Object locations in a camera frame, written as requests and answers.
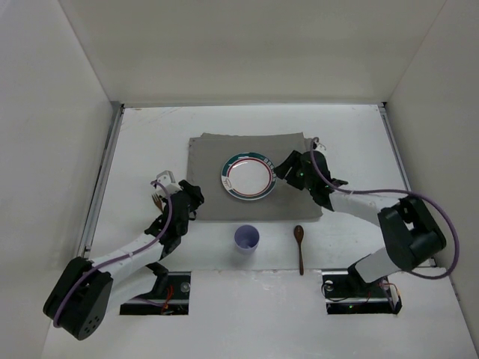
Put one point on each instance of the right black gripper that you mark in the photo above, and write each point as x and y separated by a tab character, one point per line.
293	170

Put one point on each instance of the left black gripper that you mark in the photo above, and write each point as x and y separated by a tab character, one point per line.
191	193

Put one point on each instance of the white plate green rim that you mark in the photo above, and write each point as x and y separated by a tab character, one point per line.
248	176

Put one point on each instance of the grey cloth placemat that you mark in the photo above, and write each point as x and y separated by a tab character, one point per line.
209	153

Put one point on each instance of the lavender plastic cup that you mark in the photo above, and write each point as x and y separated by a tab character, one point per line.
246	239

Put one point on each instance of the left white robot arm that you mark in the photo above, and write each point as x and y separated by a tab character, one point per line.
88	289

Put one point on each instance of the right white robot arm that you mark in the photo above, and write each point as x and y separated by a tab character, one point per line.
366	206

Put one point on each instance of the brown wooden fork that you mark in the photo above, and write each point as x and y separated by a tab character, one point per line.
157	200

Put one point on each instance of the brown wooden spoon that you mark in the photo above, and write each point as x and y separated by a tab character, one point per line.
298	233

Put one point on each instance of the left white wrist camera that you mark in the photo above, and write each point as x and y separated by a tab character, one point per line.
165	184

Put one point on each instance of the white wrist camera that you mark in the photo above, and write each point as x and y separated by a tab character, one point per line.
317	145
165	184

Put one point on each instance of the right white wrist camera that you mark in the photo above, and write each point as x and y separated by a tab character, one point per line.
317	145

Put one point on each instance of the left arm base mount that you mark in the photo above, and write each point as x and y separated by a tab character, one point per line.
169	295

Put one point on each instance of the right aluminium table rail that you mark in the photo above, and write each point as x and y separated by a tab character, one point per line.
408	187

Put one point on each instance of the aluminium table rail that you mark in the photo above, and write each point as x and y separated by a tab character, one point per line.
84	245
408	187

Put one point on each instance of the left aluminium table rail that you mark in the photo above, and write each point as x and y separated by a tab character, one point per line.
84	245

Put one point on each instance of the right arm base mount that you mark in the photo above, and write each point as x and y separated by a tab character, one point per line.
346	293

